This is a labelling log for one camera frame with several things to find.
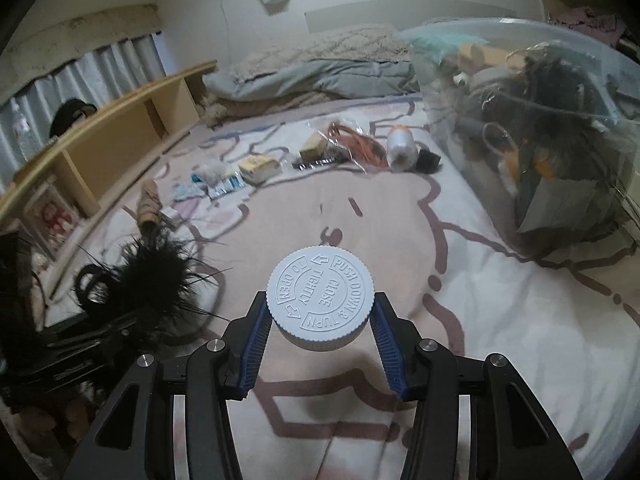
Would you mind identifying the black feather duster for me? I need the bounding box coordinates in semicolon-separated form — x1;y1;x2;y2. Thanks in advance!
74;226;218;333

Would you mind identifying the white child-proof bottle cap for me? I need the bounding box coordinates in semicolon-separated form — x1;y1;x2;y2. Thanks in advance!
266;246;374;351

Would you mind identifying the yellow tissue pack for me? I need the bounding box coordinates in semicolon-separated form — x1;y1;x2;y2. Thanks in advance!
238;155;281;185

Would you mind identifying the small white carton box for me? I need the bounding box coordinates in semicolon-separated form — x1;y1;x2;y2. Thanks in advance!
160;207;183;230

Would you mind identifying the pale blue torn packet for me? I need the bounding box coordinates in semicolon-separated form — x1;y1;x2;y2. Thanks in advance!
172;182;207;203

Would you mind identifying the wooden shelf headboard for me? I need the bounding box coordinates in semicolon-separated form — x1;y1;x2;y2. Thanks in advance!
1;61;217;286

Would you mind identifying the blue white wipes packet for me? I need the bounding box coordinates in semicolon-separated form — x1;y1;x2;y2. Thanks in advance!
207;174;245;200

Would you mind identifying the clear plastic storage bin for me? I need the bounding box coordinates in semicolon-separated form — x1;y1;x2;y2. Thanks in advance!
406;18;639;256

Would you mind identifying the small wooden block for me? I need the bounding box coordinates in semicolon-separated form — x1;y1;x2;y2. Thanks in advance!
299;131;329;162

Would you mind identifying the grey window curtain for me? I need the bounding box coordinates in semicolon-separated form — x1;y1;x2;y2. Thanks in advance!
1;35;165;188

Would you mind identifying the light blue paper box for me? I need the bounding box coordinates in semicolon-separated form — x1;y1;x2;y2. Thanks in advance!
398;26;488;63

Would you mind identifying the grey beige quilt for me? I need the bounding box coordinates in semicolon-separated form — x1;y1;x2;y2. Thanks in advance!
202;24;419;122

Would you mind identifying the rope wrapped cardboard tube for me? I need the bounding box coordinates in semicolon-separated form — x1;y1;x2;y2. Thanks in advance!
137;179;163;229

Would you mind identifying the orange cord in bag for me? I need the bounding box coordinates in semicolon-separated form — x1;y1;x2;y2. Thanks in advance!
326;120;388;167

